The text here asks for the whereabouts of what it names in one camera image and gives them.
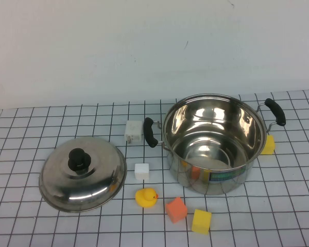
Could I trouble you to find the orange foam cube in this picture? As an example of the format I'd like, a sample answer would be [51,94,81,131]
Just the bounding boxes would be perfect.
[165,197,188,224]

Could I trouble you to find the white foam cube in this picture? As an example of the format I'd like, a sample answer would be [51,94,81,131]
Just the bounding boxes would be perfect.
[134,163,150,181]

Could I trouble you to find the yellow foam cube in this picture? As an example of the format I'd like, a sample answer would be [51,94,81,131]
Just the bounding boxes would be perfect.
[191,208,212,235]
[260,135,276,155]

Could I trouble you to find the stainless steel pot black handles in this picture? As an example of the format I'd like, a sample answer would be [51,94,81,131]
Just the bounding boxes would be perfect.
[143,93,286,196]

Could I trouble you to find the steel lid with black knob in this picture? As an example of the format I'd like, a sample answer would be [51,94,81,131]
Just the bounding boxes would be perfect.
[38,136,127,213]

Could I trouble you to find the white power adapter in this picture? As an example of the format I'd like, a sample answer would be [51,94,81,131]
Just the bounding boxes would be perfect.
[124,120,145,145]

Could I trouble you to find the yellow rubber duck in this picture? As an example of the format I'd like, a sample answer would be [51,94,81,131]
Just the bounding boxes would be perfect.
[135,188,160,208]

